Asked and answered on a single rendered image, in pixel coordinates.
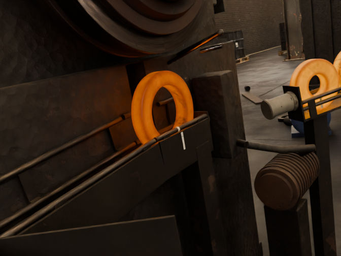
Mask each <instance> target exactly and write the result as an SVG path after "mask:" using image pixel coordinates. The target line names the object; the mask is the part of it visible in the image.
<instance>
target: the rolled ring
mask: <svg viewBox="0 0 341 256"><path fill-rule="evenodd" d="M161 87H165V88H166V89H167V90H168V91H169V92H170V93H171V94H172V96H173V98H174V101H175V105H176V120H175V124H174V126H173V128H175V127H177V126H180V125H182V124H184V123H186V122H188V121H190V120H192V119H193V101H192V96H191V93H190V90H189V88H188V86H187V84H186V83H185V81H184V80H183V79H182V78H181V77H180V76H179V75H178V74H176V73H174V72H172V71H158V72H152V73H149V74H148V75H146V76H145V77H144V78H143V79H142V80H141V81H140V82H139V84H138V85H137V87H136V89H135V91H134V94H133V98H132V103H131V118H132V124H133V128H134V131H135V133H136V135H137V137H138V139H139V140H140V141H141V143H142V144H145V143H146V142H148V141H149V140H151V139H153V138H154V137H157V136H159V135H160V133H159V132H158V131H157V129H156V128H155V125H154V123H153V118H152V104H153V100H154V97H155V95H156V93H157V91H158V90H159V89H160V88H161Z"/></svg>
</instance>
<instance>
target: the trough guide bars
mask: <svg viewBox="0 0 341 256"><path fill-rule="evenodd" d="M318 90H319V88H316V89H314V90H311V91H310V93H311V94H314V93H317V92H318ZM338 91H341V86H340V87H337V88H335V89H332V90H329V91H327V92H324V93H321V94H318V95H316V96H313V97H311V98H308V99H305V100H303V101H302V104H303V105H304V104H306V103H307V104H308V106H305V107H303V110H304V111H306V110H309V114H310V117H311V120H312V119H315V118H318V115H317V109H316V107H317V106H319V105H322V104H324V103H328V102H330V101H333V100H336V99H338V98H341V93H339V94H337V95H334V96H332V97H329V98H326V99H324V100H321V101H318V102H316V103H315V100H317V99H320V98H322V97H325V96H327V95H330V94H333V93H335V92H338Z"/></svg>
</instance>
